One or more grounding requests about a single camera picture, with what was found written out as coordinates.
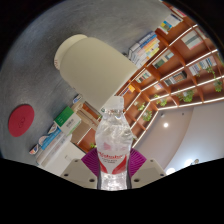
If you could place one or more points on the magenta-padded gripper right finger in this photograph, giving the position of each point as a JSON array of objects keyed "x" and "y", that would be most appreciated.
[{"x": 148, "y": 172}]

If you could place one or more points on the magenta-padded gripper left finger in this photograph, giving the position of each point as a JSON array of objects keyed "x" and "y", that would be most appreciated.
[{"x": 78, "y": 173}]

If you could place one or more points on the clear water bottle red label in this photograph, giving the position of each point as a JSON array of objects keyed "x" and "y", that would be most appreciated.
[{"x": 114, "y": 143}]

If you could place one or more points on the stack of white books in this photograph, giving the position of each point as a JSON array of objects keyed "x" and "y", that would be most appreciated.
[{"x": 56, "y": 156}]

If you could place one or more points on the branched ceiling lamp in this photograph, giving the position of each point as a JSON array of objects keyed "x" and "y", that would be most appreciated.
[{"x": 186, "y": 164}]

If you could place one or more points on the recessed ceiling light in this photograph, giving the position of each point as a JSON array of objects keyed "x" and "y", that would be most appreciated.
[{"x": 165, "y": 125}]

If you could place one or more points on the flat round red coaster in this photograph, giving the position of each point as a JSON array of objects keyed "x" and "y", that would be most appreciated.
[{"x": 21, "y": 120}]

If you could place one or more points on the cream ribbed cup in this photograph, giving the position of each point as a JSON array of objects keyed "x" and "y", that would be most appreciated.
[{"x": 96, "y": 70}]

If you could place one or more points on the wooden shelf unit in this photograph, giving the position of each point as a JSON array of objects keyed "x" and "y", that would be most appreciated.
[{"x": 186, "y": 63}]

